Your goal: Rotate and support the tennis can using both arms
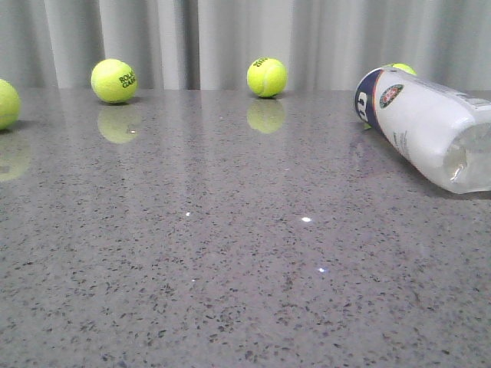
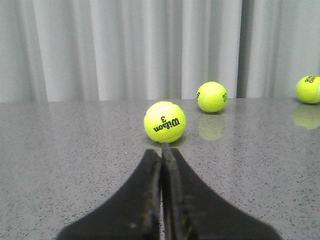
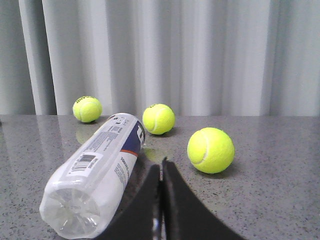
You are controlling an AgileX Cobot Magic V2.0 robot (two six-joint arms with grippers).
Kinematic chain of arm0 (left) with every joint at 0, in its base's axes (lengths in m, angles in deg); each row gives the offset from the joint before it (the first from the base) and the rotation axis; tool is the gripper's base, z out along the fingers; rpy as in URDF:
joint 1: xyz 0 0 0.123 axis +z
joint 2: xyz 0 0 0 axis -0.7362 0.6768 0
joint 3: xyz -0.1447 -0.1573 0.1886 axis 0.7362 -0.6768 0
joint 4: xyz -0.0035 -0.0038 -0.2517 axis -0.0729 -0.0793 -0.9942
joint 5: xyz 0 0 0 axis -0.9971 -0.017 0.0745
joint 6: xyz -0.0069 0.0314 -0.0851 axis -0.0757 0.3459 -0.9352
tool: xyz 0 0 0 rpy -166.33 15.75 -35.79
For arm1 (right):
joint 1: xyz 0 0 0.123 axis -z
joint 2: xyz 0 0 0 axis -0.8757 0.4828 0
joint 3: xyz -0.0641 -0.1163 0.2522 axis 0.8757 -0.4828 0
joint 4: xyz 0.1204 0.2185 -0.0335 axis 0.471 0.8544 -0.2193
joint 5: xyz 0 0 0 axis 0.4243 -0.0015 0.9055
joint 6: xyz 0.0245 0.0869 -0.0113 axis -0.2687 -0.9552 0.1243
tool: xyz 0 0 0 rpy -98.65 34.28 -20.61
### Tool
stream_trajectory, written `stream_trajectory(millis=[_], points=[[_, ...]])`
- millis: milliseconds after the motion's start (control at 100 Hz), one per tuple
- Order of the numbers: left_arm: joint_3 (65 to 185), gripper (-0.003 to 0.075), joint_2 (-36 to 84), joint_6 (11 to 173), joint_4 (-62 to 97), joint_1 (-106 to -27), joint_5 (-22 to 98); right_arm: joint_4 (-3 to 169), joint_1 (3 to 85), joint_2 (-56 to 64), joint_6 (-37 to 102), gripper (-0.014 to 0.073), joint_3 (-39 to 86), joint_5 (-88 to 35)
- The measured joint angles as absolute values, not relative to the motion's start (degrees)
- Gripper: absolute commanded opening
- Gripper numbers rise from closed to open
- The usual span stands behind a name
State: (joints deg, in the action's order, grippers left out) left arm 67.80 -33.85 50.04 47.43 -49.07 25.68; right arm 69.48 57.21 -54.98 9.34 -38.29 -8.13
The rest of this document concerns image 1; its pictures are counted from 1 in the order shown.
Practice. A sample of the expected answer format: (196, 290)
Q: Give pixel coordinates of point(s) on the white blue tennis ball can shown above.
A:
(444, 133)

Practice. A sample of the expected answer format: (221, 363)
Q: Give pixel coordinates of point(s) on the centre yellow tennis ball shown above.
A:
(267, 77)

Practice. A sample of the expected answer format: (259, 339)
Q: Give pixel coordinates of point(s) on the yellow tennis ball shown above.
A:
(403, 67)
(267, 77)

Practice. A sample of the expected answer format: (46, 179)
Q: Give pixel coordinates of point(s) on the tennis ball with black lettering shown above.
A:
(113, 81)

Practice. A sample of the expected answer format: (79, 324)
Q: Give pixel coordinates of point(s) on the right yellow tennis ball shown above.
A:
(403, 67)

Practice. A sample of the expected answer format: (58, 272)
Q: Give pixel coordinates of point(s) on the far left tennis ball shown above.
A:
(10, 104)

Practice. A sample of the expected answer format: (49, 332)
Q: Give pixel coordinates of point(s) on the grey pleated curtain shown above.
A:
(326, 45)

